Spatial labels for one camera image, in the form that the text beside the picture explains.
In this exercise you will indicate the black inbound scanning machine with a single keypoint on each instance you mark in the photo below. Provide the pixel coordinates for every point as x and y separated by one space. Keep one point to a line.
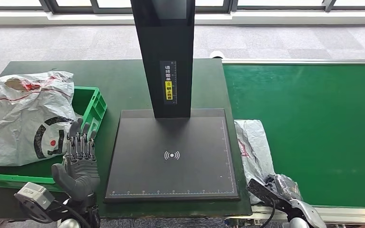
170 163

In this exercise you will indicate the small white round object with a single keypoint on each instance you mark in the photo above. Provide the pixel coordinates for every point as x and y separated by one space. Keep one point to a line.
216 54

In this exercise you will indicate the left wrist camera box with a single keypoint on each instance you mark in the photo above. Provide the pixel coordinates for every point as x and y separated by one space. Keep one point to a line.
34 195

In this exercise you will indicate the white window sill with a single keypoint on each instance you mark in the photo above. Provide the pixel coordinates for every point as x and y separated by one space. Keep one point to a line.
264 18

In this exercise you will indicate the grey parcel with red logo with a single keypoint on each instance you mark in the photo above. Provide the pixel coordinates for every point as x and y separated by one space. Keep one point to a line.
255 144

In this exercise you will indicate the green plastic crate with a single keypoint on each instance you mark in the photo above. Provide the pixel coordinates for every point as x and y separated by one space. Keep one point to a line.
88 100

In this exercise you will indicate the black and yellow machine label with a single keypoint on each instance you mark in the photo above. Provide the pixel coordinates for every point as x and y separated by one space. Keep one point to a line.
168 91

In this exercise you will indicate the aluminium conveyor frame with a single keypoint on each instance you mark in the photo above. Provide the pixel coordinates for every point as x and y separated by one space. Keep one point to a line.
343 214

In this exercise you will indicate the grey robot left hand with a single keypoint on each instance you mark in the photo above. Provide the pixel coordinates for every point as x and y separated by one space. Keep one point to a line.
81 176

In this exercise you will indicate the green conveyor belt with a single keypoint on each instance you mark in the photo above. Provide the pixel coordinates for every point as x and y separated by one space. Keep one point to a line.
327 126

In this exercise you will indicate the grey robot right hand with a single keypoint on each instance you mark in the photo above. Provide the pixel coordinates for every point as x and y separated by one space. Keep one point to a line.
280 188

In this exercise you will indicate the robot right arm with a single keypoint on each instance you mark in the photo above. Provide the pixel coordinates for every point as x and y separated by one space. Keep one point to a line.
308 214

